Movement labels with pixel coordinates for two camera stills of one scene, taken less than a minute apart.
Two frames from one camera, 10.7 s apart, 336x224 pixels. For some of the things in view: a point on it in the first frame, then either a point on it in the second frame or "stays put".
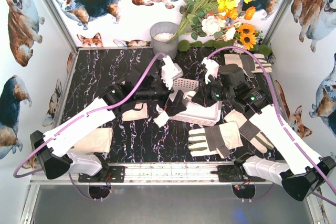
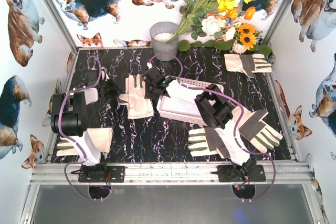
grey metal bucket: (160, 33) stays put
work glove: (248, 63) stays put
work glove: (221, 139) stays put
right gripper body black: (206, 94) -> (150, 78)
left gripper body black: (166, 96) -> (108, 91)
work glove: (99, 140) stays put
